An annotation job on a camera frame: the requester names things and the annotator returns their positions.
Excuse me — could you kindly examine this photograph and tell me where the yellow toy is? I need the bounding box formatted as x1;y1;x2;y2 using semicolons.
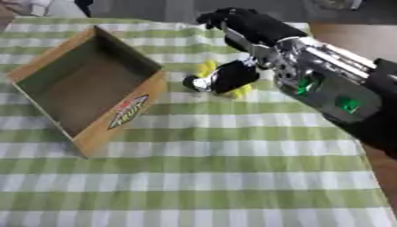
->
195;59;254;100

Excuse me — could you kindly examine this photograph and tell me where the tan cardboard box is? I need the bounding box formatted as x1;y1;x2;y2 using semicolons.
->
4;25;169;159

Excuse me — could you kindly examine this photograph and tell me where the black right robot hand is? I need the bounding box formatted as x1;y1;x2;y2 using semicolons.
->
181;7;310;95

